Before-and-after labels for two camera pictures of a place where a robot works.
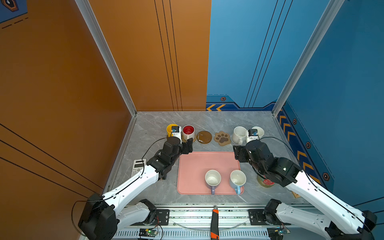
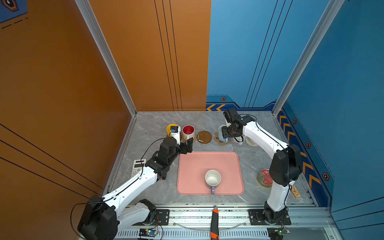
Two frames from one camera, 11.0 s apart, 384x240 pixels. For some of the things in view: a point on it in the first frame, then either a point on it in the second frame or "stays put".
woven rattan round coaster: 194,139 stays put
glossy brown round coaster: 204,137 stays put
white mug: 239,135 stays put
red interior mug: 188,132 stays put
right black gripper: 239,152 → 225,134
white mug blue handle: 237,179 → 220,134
